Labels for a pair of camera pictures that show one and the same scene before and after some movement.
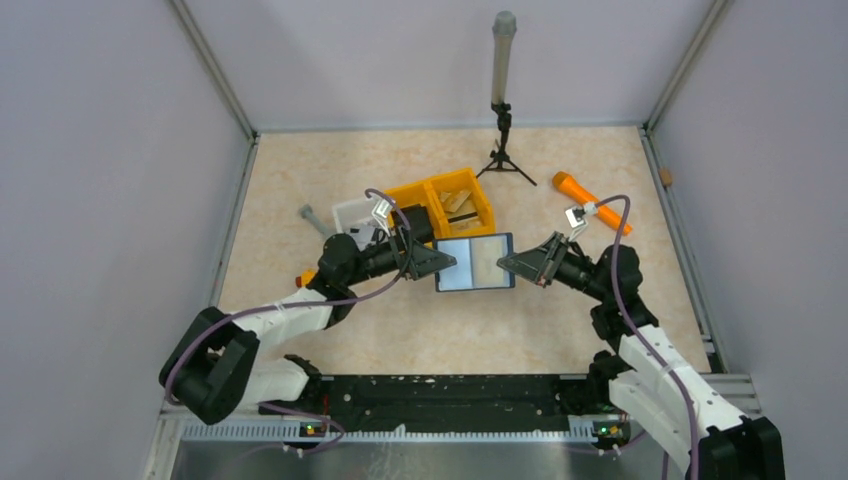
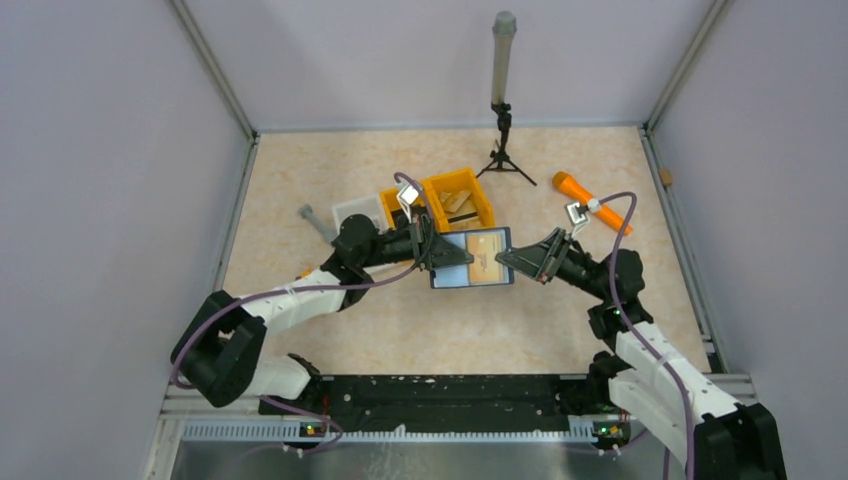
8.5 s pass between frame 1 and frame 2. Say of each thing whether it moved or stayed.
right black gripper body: stayed
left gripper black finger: moved
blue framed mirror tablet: stayed
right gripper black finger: stayed
